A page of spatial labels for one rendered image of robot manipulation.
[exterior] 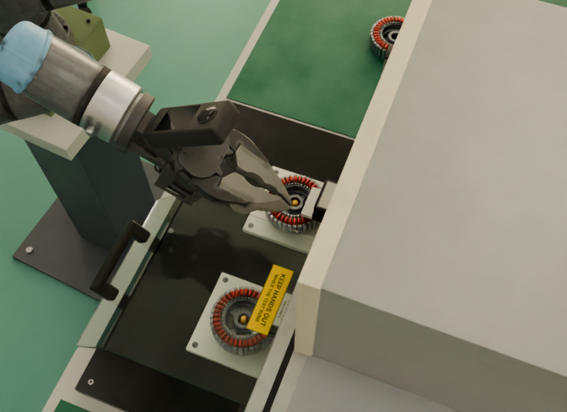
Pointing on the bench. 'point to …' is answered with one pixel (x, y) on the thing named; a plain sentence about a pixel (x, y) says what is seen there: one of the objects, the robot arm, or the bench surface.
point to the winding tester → (453, 213)
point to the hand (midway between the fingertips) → (283, 199)
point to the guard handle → (116, 259)
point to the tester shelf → (323, 382)
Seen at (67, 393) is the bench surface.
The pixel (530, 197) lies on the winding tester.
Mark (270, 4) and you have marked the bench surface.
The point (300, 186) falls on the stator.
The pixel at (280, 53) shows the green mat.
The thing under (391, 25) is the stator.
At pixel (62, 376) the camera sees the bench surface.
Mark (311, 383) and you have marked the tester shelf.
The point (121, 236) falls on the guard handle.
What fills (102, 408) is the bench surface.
